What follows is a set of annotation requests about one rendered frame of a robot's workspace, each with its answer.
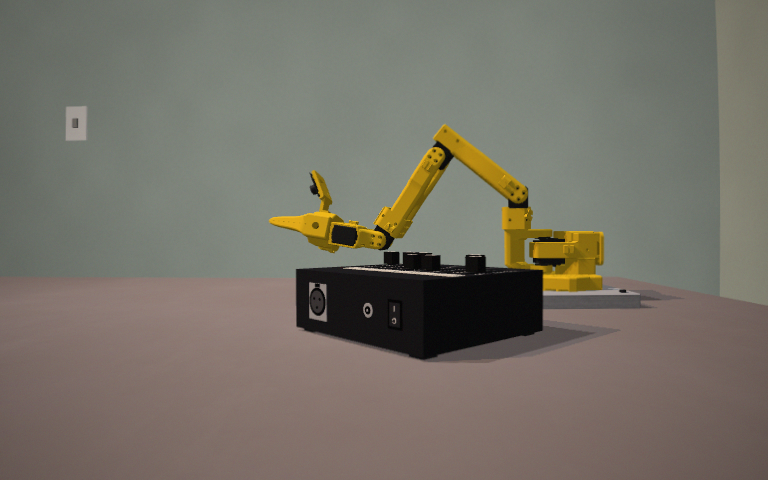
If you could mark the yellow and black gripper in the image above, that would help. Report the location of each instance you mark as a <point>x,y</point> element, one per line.
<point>316,227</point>

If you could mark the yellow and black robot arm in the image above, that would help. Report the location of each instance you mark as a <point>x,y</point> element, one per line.
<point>574,251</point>

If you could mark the black lighting desk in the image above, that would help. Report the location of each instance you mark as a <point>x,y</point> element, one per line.
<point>420,307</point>

